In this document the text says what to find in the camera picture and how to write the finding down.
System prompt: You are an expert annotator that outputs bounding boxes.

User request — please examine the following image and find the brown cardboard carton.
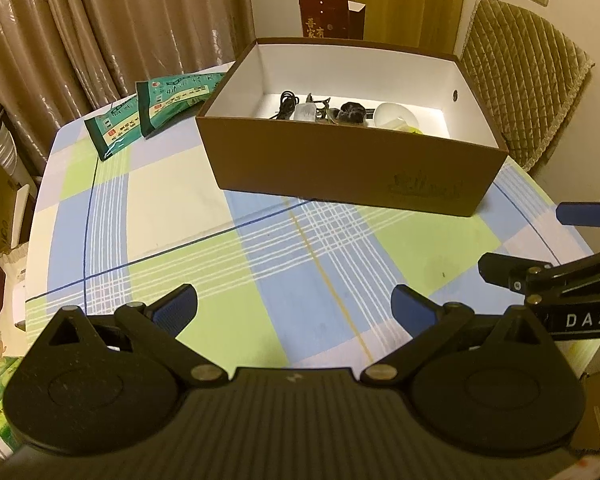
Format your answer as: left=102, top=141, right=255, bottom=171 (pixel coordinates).
left=0, top=140, right=36, bottom=253

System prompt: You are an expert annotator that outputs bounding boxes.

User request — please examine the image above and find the yellow wooden door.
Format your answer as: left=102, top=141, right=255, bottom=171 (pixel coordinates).
left=341, top=0, right=468, bottom=56

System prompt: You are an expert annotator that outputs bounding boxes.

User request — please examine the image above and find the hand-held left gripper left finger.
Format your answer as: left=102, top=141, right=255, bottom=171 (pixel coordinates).
left=47, top=282, right=230, bottom=388

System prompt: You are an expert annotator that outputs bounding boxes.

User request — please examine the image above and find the beige curtain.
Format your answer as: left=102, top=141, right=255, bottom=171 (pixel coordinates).
left=0, top=0, right=256, bottom=171

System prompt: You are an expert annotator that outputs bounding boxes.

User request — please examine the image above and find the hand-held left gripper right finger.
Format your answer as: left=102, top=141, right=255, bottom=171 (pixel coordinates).
left=359, top=284, right=551, bottom=386

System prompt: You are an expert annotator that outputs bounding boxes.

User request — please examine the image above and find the red gift bag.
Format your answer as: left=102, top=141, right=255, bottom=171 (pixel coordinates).
left=298, top=0, right=367, bottom=41

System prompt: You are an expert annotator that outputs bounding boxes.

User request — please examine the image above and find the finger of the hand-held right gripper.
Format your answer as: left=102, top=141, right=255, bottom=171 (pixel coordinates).
left=478, top=250, right=600, bottom=295
left=555, top=197, right=600, bottom=231

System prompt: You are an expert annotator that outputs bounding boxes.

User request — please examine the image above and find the brown cardboard box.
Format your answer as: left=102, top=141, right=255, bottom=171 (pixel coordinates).
left=195, top=37, right=509, bottom=218

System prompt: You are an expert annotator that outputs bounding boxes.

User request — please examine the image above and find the quilted chair back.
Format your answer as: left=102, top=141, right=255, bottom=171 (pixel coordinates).
left=459, top=0, right=596, bottom=173

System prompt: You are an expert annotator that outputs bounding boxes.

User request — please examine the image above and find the dark brown velvet scrunchie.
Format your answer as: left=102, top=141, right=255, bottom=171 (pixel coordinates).
left=336, top=101, right=368, bottom=126

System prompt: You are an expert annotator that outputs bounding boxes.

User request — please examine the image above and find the black cable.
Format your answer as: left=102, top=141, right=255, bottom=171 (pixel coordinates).
left=270, top=91, right=301, bottom=121

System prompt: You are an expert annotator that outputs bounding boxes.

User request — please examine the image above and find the green rice bag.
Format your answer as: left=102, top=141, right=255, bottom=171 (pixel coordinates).
left=84, top=101, right=143, bottom=162
left=135, top=72, right=227, bottom=138

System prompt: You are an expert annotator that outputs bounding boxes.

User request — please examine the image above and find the bronze hair claw clip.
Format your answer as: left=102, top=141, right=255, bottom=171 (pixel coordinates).
left=305, top=92, right=338, bottom=123

